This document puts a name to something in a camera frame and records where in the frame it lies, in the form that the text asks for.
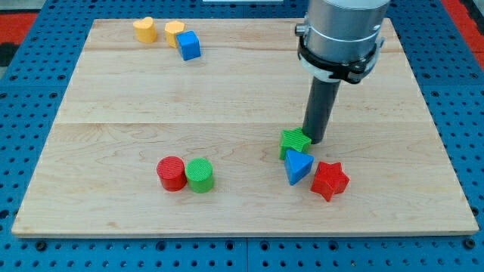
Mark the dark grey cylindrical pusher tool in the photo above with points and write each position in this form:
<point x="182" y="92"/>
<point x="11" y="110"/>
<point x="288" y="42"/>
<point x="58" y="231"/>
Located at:
<point x="318" y="109"/>

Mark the yellow hexagon block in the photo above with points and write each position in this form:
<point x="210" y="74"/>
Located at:
<point x="171" y="30"/>

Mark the red cylinder block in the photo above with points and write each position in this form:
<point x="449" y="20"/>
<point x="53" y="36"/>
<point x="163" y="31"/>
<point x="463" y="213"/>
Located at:
<point x="171" y="172"/>

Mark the blue triangle block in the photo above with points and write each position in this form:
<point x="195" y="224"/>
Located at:
<point x="297" y="165"/>

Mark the yellow heart block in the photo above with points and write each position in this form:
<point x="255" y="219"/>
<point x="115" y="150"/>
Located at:
<point x="145" y="30"/>

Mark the light wooden board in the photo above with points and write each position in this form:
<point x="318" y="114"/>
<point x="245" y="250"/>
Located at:
<point x="128" y="105"/>

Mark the green cylinder block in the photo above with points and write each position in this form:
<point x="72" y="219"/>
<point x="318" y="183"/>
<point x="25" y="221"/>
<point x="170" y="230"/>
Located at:
<point x="199" y="173"/>

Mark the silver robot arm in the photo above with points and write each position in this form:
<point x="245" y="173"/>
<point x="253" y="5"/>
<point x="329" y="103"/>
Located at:
<point x="339" y="39"/>

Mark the red star block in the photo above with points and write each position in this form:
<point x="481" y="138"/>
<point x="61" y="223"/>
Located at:
<point x="329" y="180"/>

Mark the green star block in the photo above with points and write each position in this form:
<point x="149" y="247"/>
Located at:
<point x="293" y="139"/>

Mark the blue cube block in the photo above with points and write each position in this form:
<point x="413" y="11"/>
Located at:
<point x="188" y="45"/>

